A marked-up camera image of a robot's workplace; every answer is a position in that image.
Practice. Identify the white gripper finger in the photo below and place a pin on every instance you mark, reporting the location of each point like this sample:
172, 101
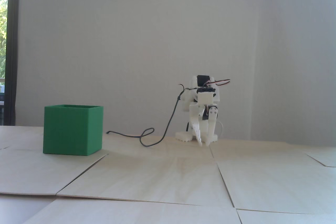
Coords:
195, 129
212, 126

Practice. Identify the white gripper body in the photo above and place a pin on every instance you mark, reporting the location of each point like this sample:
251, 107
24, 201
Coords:
197, 112

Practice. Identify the light plywood sheet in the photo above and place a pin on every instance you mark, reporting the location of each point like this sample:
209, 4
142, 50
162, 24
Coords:
131, 213
168, 151
147, 179
26, 171
325, 155
275, 187
288, 218
236, 150

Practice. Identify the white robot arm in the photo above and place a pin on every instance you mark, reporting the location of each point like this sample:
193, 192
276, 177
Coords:
183, 136

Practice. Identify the dark window frame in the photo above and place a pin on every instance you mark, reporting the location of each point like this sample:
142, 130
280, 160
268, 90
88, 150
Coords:
11, 50

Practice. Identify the green box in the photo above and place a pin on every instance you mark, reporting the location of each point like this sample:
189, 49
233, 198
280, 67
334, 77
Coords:
68, 132

